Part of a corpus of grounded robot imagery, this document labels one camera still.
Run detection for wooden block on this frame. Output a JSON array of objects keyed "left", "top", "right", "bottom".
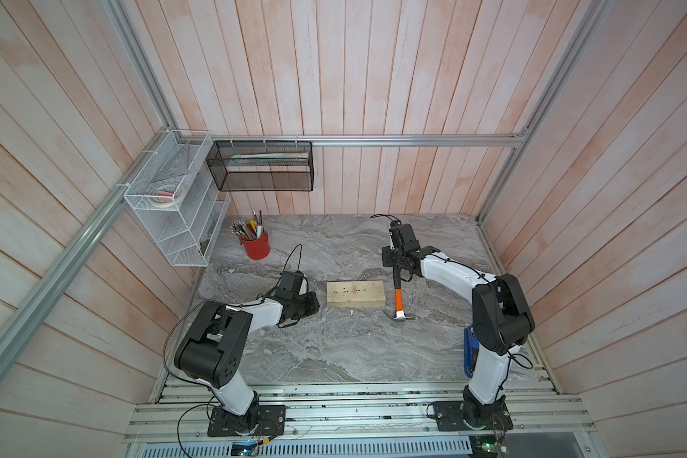
[{"left": 326, "top": 281, "right": 387, "bottom": 307}]

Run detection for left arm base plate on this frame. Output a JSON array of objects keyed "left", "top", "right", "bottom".
[{"left": 207, "top": 405, "right": 286, "bottom": 438}]

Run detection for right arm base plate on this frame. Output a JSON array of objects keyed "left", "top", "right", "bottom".
[{"left": 427, "top": 397, "right": 513, "bottom": 432}]

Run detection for blue object on table edge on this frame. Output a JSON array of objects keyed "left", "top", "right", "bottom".
[{"left": 464, "top": 326, "right": 480, "bottom": 378}]

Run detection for pens and pencils bundle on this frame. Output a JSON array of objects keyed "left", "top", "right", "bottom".
[{"left": 231, "top": 211, "right": 264, "bottom": 242}]

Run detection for orange black claw hammer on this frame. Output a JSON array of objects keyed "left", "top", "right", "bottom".
[{"left": 391, "top": 265, "right": 416, "bottom": 322}]

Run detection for red pen cup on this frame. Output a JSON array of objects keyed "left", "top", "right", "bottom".
[{"left": 240, "top": 231, "right": 271, "bottom": 261}]

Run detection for white wire mesh shelf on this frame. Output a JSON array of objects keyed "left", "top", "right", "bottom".
[{"left": 124, "top": 130, "right": 229, "bottom": 267}]

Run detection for black mesh basket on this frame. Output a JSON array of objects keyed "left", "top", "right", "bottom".
[{"left": 206, "top": 140, "right": 315, "bottom": 192}]

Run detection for tape roll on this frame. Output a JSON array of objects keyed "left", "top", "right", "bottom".
[{"left": 147, "top": 181, "right": 185, "bottom": 209}]

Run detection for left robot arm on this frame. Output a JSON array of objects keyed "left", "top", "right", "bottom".
[{"left": 173, "top": 270, "right": 320, "bottom": 431}]

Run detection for horizontal aluminium rail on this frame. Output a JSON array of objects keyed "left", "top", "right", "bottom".
[{"left": 179, "top": 131, "right": 527, "bottom": 148}]

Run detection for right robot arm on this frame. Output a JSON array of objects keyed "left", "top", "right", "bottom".
[{"left": 382, "top": 215, "right": 535, "bottom": 431}]

